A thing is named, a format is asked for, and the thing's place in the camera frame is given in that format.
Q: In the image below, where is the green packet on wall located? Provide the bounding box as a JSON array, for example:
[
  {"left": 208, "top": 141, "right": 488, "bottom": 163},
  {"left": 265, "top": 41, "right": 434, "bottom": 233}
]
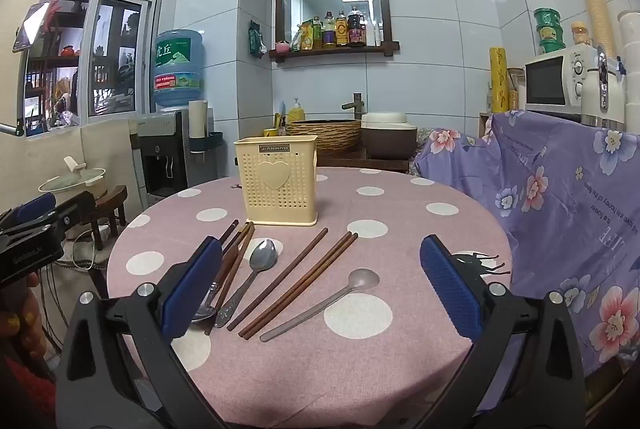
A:
[{"left": 248, "top": 22, "right": 268, "bottom": 57}]

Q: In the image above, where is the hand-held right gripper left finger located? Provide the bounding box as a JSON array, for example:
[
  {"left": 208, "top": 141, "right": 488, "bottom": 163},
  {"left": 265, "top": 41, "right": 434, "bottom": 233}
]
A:
[{"left": 55, "top": 236, "right": 231, "bottom": 429}]

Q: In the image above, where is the wooden framed mirror shelf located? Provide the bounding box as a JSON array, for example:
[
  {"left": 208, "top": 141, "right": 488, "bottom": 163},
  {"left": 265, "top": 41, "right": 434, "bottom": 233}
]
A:
[{"left": 269, "top": 0, "right": 401, "bottom": 64}]

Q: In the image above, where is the blue water jug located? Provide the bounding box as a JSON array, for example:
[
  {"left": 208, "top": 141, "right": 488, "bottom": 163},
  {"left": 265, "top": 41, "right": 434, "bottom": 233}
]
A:
[{"left": 152, "top": 29, "right": 206, "bottom": 110}]

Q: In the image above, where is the brown white rice cooker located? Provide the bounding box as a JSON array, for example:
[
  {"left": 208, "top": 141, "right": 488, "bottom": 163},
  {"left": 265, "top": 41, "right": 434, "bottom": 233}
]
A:
[{"left": 360, "top": 110, "right": 418, "bottom": 160}]

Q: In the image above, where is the mounted smartphone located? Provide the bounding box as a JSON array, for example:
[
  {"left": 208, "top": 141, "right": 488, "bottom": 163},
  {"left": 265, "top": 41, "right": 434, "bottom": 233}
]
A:
[{"left": 12, "top": 0, "right": 51, "bottom": 52}]

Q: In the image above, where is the sliding glass window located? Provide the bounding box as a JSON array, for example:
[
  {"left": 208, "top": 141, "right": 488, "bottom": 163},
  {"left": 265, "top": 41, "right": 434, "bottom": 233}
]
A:
[{"left": 20, "top": 0, "right": 163, "bottom": 137}]

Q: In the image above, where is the person's left forearm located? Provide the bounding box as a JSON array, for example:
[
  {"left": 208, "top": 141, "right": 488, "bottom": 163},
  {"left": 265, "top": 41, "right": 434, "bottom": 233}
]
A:
[{"left": 0, "top": 354, "right": 58, "bottom": 429}]

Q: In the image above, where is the yellow wrap roll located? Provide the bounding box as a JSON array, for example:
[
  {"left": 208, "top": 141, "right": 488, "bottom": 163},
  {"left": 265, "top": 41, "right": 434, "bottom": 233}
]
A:
[{"left": 489, "top": 48, "right": 510, "bottom": 114}]

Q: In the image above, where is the dark wooden counter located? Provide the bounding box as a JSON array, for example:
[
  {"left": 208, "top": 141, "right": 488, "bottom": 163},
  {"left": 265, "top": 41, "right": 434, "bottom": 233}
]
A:
[{"left": 315, "top": 146, "right": 411, "bottom": 173}]

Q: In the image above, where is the pink polka dot tablecloth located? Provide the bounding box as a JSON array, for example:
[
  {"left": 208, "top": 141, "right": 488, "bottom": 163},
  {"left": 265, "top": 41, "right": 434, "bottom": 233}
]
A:
[{"left": 106, "top": 166, "right": 513, "bottom": 429}]

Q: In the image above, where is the person's left hand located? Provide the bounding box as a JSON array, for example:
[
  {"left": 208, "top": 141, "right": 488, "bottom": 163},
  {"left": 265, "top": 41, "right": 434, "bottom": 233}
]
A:
[{"left": 0, "top": 271, "right": 52, "bottom": 369}]

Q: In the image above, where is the white paper cup holder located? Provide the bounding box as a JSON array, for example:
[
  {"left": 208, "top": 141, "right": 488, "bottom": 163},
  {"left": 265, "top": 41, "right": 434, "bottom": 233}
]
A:
[{"left": 188, "top": 99, "right": 208, "bottom": 155}]

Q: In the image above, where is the grey plastic spoon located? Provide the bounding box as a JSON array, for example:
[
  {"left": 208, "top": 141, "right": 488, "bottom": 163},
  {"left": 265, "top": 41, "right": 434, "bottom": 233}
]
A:
[{"left": 259, "top": 268, "right": 381, "bottom": 343}]

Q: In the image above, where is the bamboo style faucet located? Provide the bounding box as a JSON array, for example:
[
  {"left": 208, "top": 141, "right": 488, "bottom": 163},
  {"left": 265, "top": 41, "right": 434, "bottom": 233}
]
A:
[{"left": 341, "top": 92, "right": 364, "bottom": 120}]

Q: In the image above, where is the yellow lid jar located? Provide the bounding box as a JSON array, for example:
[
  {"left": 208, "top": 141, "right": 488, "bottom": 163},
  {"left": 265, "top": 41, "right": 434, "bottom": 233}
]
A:
[{"left": 571, "top": 22, "right": 593, "bottom": 47}]

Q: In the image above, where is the glass jar with sticks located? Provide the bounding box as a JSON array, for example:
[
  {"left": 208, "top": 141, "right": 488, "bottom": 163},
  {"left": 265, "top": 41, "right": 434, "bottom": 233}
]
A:
[{"left": 507, "top": 68, "right": 526, "bottom": 110}]

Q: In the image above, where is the grey water dispenser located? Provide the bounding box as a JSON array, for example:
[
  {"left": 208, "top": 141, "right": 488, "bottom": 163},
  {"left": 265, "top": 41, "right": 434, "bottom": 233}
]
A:
[{"left": 129, "top": 109, "right": 191, "bottom": 207}]

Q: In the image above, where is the white microwave oven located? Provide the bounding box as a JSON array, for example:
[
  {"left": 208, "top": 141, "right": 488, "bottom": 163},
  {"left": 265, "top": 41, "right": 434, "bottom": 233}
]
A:
[{"left": 522, "top": 46, "right": 601, "bottom": 115}]

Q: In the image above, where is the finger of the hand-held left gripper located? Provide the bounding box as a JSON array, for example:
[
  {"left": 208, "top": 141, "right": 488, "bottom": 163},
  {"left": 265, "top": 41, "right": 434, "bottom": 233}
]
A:
[
  {"left": 0, "top": 193, "right": 58, "bottom": 237},
  {"left": 52, "top": 190, "right": 97, "bottom": 231}
]

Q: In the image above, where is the grey patterned blanket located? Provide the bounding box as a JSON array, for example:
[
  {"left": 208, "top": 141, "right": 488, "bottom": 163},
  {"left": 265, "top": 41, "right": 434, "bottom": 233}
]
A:
[{"left": 407, "top": 126, "right": 437, "bottom": 175}]

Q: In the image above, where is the purple floral cloth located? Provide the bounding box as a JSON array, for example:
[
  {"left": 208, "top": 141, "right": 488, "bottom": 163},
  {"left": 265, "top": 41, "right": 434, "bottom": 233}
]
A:
[{"left": 415, "top": 109, "right": 640, "bottom": 377}]

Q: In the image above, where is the dark wooden stool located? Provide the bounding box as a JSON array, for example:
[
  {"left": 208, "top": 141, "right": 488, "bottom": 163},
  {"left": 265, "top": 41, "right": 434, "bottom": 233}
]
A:
[{"left": 75, "top": 185, "right": 130, "bottom": 250}]

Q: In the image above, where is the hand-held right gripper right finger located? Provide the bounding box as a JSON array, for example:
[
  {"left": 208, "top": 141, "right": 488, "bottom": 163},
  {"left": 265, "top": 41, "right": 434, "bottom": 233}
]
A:
[{"left": 415, "top": 234, "right": 586, "bottom": 429}]

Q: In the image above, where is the dark soy sauce bottle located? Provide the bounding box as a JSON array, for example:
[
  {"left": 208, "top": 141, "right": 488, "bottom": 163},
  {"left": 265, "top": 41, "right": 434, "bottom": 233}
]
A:
[{"left": 347, "top": 6, "right": 366, "bottom": 46}]

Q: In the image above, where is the stainless steel spoon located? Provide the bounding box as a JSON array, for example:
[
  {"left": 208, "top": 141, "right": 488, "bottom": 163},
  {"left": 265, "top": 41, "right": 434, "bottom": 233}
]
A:
[
  {"left": 214, "top": 239, "right": 278, "bottom": 329},
  {"left": 192, "top": 281, "right": 221, "bottom": 322}
]

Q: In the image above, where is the cream perforated utensil holder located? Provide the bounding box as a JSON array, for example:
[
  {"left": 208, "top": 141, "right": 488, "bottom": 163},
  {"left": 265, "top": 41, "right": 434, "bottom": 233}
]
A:
[{"left": 234, "top": 135, "right": 319, "bottom": 226}]

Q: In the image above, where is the woven round wash basin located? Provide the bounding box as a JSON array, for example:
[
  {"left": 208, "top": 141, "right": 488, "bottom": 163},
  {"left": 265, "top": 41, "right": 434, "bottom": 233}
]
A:
[{"left": 285, "top": 119, "right": 362, "bottom": 155}]

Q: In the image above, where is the white electric kettle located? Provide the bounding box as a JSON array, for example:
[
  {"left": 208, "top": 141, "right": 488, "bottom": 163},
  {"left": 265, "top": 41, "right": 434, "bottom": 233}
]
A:
[{"left": 582, "top": 46, "right": 628, "bottom": 127}]

